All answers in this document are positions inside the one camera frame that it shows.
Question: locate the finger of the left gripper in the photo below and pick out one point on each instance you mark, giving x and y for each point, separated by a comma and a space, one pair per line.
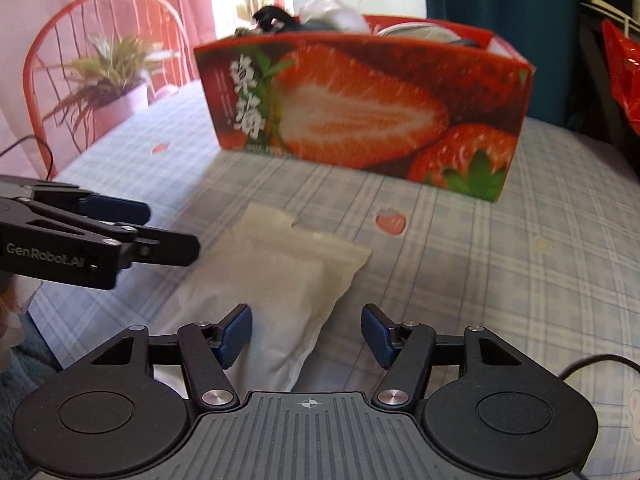
150, 245
76, 200

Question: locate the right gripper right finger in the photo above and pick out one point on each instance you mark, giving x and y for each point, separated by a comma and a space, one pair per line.
483, 408

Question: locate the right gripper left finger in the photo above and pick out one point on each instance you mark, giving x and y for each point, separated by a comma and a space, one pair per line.
130, 403

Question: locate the white frosted plastic bag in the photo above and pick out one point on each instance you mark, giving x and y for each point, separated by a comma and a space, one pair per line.
289, 276

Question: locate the black knit cloth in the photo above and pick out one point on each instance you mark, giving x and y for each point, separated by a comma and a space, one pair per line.
273, 19

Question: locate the red strawberry cardboard box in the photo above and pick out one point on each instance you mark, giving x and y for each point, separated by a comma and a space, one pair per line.
432, 102

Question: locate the white mesh zipper pouch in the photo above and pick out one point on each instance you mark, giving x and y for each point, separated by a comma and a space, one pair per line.
337, 15

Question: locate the person left hand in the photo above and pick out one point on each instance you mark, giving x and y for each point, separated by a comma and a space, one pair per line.
16, 295

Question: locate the checkered strawberry tablecloth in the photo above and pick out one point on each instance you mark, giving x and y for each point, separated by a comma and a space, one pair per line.
552, 267

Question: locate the pink printed backdrop cloth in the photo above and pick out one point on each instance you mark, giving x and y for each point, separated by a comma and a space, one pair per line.
39, 38

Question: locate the red plastic bag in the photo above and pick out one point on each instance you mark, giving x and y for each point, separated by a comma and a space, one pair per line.
623, 57

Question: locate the dark teal curtain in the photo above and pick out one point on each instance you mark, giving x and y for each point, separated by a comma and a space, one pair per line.
542, 30

